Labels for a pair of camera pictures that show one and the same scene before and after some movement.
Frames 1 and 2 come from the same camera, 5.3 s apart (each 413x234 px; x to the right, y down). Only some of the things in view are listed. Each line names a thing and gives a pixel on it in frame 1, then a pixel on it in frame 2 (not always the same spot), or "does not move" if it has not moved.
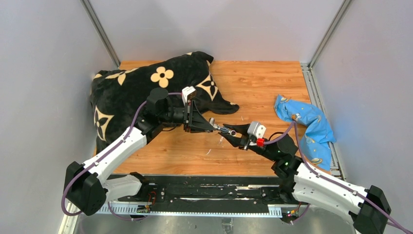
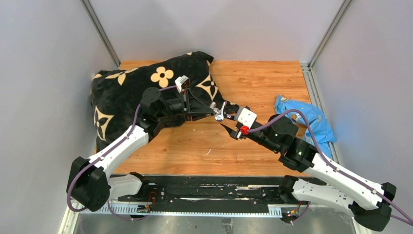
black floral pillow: (118, 96) does not move
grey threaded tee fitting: (212, 122) → (213, 105)
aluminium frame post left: (97, 24) does not move
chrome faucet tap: (232, 132) → (219, 116)
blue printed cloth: (315, 145) does not move
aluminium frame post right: (329, 32) does not move
